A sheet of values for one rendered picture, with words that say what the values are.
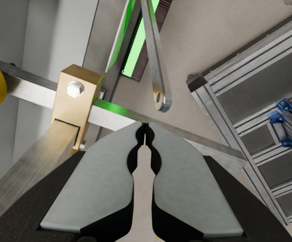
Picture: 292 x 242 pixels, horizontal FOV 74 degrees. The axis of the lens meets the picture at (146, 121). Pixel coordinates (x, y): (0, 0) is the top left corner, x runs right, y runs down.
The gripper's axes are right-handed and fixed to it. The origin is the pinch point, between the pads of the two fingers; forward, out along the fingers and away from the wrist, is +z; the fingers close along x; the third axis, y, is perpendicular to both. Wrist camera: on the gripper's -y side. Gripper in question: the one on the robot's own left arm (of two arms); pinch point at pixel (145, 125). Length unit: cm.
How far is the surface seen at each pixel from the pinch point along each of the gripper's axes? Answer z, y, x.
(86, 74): 16.1, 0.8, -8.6
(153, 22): 6.1, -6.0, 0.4
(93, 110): 14.6, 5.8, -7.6
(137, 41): 29.9, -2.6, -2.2
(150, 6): 8.4, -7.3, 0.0
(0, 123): 31, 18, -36
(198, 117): 101, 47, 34
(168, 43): 100, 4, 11
